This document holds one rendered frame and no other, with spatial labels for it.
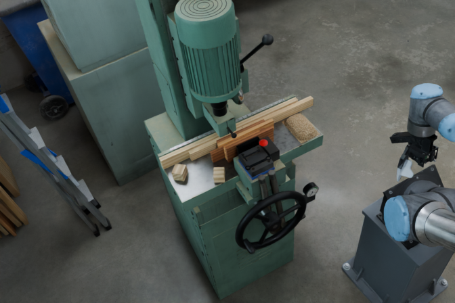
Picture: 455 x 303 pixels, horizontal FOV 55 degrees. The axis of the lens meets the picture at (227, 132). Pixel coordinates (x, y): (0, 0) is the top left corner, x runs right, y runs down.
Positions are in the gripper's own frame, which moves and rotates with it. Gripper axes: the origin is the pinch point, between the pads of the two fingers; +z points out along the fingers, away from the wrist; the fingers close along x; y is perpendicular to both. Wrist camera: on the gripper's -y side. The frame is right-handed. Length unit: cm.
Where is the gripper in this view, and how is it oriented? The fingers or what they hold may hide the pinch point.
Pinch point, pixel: (409, 171)
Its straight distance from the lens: 175.4
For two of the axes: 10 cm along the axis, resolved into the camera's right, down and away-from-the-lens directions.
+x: 8.3, -4.1, 3.6
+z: 1.5, 8.0, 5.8
